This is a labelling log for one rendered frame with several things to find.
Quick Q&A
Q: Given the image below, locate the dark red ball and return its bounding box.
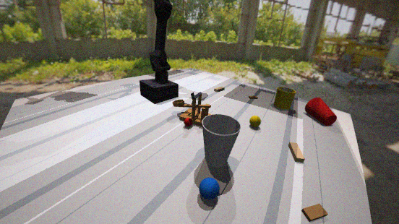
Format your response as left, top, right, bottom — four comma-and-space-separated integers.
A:
184, 118, 193, 126

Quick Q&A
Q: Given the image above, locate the blue ball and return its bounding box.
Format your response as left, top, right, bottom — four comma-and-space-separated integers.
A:
199, 178, 220, 199

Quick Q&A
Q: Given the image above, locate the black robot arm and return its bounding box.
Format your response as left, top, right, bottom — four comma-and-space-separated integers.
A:
150, 0, 172, 84

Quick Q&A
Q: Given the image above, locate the yellow ball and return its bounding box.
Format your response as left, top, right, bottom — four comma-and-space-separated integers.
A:
250, 116, 261, 127

